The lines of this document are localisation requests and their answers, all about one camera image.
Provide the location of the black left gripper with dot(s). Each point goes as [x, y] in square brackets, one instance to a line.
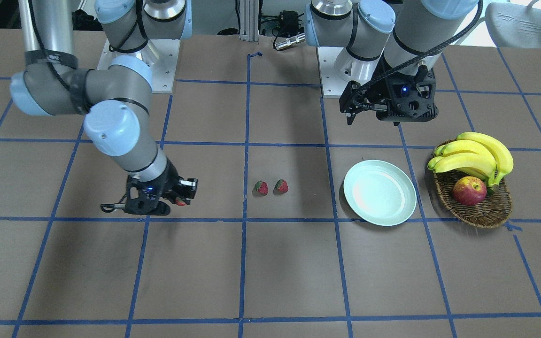
[377, 92]

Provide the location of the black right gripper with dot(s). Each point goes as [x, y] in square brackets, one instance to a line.
[169, 180]

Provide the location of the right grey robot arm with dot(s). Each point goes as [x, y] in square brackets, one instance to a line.
[115, 101]

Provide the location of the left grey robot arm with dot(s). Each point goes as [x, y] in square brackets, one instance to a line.
[388, 49]

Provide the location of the light green plate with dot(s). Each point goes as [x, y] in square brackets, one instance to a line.
[380, 192]

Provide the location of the yellow banana bunch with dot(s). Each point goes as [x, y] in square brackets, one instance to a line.
[476, 154]

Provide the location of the red apple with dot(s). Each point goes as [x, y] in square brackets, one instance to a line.
[469, 191]

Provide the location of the brown wicker basket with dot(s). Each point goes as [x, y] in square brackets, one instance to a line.
[492, 212]

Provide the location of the grey chair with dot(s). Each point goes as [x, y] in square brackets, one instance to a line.
[514, 26]

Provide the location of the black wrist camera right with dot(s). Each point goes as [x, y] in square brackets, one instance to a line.
[143, 198]

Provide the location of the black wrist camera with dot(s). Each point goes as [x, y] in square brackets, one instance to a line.
[408, 98]
[143, 198]

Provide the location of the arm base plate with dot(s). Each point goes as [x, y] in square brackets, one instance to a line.
[337, 67]
[153, 61]

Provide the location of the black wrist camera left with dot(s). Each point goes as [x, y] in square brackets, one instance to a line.
[408, 98]

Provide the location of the aluminium profile post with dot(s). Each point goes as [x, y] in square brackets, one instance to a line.
[249, 19]

